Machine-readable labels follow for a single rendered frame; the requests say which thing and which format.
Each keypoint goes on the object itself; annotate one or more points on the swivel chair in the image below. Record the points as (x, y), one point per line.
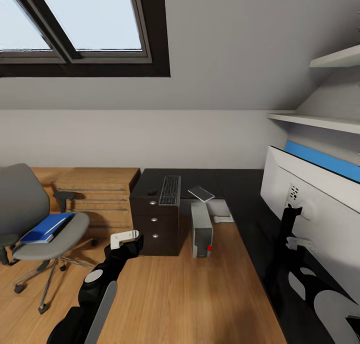
(24, 204)

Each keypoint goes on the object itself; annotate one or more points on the notebook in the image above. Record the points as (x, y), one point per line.
(201, 194)

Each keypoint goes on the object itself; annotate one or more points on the keyboard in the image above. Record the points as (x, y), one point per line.
(171, 191)

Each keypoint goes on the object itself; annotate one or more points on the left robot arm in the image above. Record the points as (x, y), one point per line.
(83, 324)

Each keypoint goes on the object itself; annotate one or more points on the folder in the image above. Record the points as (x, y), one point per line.
(47, 229)

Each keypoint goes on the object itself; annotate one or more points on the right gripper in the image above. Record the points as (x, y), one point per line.
(281, 249)

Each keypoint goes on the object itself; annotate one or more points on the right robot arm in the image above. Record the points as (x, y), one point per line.
(339, 315)

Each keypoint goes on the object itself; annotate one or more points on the monitor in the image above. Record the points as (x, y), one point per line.
(317, 204)

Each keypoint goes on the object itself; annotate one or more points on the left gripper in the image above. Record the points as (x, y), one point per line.
(127, 251)

